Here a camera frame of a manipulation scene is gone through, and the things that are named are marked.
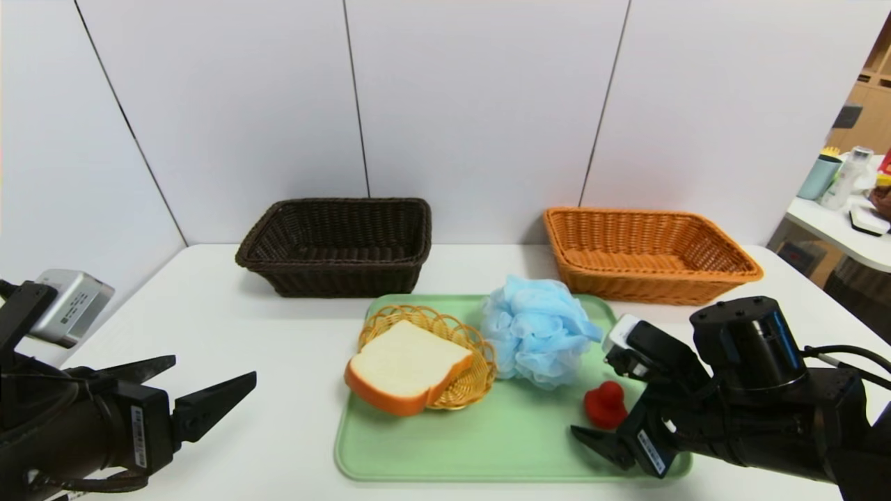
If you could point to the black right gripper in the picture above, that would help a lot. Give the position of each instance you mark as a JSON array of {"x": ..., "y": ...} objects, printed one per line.
[{"x": 649, "y": 441}]

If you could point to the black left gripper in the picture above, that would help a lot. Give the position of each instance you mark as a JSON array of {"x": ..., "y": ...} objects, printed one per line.
[{"x": 143, "y": 424}]

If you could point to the red rubber duck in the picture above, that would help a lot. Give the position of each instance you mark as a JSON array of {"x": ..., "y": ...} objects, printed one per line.
[{"x": 602, "y": 410}]

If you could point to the light blue bath loofah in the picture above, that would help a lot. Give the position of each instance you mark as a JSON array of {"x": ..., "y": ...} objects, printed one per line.
[{"x": 536, "y": 334}]

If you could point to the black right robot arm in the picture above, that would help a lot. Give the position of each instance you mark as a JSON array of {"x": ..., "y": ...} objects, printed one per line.
[{"x": 752, "y": 348}]

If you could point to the small round yellow wicker basket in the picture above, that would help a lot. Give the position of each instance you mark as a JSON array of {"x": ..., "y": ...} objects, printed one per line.
[{"x": 475, "y": 376}]

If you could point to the orange wicker basket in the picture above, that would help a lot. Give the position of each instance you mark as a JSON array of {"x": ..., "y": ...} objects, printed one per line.
[{"x": 626, "y": 285}]

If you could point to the dark brown wicker basket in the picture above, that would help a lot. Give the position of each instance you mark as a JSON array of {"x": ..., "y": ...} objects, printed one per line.
[{"x": 334, "y": 278}]

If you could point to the light green plastic tray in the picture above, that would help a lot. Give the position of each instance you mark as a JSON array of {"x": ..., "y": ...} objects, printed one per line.
[{"x": 501, "y": 438}]

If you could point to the toy bread slice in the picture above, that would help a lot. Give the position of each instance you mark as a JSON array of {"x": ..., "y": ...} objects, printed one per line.
[{"x": 407, "y": 362}]

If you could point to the white side table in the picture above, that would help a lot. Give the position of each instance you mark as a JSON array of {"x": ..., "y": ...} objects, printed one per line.
[{"x": 835, "y": 229}]

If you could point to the teal cup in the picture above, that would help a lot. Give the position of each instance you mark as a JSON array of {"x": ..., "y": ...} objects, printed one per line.
[{"x": 816, "y": 179}]

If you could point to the black and white flat box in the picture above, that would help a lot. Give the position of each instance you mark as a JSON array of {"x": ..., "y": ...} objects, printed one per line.
[{"x": 869, "y": 221}]

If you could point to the clear plastic bottle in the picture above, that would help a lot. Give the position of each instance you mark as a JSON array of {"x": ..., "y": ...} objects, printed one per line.
[{"x": 841, "y": 182}]

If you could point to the red brown bowl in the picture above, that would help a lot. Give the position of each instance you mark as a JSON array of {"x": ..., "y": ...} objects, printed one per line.
[{"x": 882, "y": 202}]

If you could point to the red package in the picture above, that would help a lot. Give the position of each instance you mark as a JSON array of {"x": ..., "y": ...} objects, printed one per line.
[{"x": 885, "y": 161}]

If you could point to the wooden shelf unit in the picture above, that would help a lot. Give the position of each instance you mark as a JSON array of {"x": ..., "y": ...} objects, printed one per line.
[{"x": 870, "y": 111}]

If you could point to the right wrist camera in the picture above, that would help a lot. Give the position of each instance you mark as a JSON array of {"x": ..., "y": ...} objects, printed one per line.
[{"x": 621, "y": 334}]

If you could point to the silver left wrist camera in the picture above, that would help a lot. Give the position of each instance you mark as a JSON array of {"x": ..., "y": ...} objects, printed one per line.
[{"x": 73, "y": 306}]

